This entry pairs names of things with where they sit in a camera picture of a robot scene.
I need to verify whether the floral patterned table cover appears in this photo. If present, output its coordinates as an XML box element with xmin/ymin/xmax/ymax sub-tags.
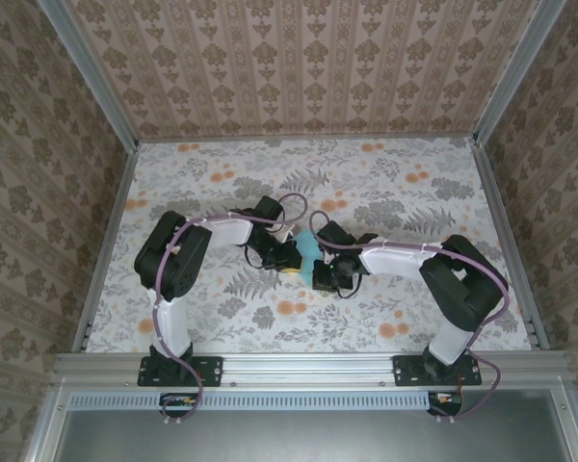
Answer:
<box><xmin>84</xmin><ymin>137</ymin><xmax>536</xmax><ymax>355</ymax></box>

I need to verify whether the light blue paper sheet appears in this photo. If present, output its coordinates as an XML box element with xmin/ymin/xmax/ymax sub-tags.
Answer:
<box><xmin>293</xmin><ymin>229</ymin><xmax>329</xmax><ymax>293</ymax></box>

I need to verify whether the wide aluminium mounting rail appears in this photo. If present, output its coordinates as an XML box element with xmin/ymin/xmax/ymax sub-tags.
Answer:
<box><xmin>51</xmin><ymin>349</ymin><xmax>573</xmax><ymax>387</ymax></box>

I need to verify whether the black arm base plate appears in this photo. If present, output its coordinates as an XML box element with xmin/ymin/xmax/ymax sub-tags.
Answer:
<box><xmin>393</xmin><ymin>353</ymin><xmax>483</xmax><ymax>388</ymax></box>
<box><xmin>137</xmin><ymin>354</ymin><xmax>223</xmax><ymax>388</ymax></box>

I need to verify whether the black connector box with wires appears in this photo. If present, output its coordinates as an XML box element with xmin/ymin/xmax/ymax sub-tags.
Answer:
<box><xmin>427</xmin><ymin>390</ymin><xmax>463</xmax><ymax>418</ymax></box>
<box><xmin>159</xmin><ymin>392</ymin><xmax>201</xmax><ymax>419</ymax></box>

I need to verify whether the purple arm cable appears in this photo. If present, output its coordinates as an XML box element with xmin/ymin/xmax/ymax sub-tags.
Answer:
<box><xmin>308</xmin><ymin>210</ymin><xmax>512</xmax><ymax>425</ymax></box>
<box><xmin>151</xmin><ymin>192</ymin><xmax>312</xmax><ymax>427</ymax></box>

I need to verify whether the aluminium lower frame bar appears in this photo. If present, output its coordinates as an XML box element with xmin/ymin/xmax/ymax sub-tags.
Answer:
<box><xmin>21</xmin><ymin>377</ymin><xmax>73</xmax><ymax>462</ymax></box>
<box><xmin>551</xmin><ymin>379</ymin><xmax>578</xmax><ymax>462</ymax></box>

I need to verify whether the aluminium frame post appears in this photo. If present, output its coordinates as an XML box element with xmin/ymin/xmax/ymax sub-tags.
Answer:
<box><xmin>472</xmin><ymin>0</ymin><xmax>568</xmax><ymax>145</ymax></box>
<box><xmin>41</xmin><ymin>0</ymin><xmax>141</xmax><ymax>151</ymax></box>

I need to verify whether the grey metal panel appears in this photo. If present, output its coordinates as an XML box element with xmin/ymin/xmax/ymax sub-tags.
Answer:
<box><xmin>52</xmin><ymin>407</ymin><xmax>574</xmax><ymax>462</ymax></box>

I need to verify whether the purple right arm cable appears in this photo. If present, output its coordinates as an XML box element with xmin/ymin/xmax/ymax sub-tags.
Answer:
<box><xmin>308</xmin><ymin>210</ymin><xmax>512</xmax><ymax>425</ymax></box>

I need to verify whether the aluminium table edge rail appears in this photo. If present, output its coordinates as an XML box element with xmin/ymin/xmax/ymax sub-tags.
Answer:
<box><xmin>70</xmin><ymin>143</ymin><xmax>141</xmax><ymax>353</ymax></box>
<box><xmin>135</xmin><ymin>136</ymin><xmax>481</xmax><ymax>144</ymax></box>
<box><xmin>470</xmin><ymin>138</ymin><xmax>551</xmax><ymax>351</ymax></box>

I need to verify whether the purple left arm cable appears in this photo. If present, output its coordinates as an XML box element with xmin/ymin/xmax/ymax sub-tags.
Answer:
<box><xmin>151</xmin><ymin>192</ymin><xmax>312</xmax><ymax>427</ymax></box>

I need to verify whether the slotted grey cable duct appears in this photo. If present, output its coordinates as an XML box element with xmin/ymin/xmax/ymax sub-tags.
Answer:
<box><xmin>69</xmin><ymin>390</ymin><xmax>463</xmax><ymax>411</ymax></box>

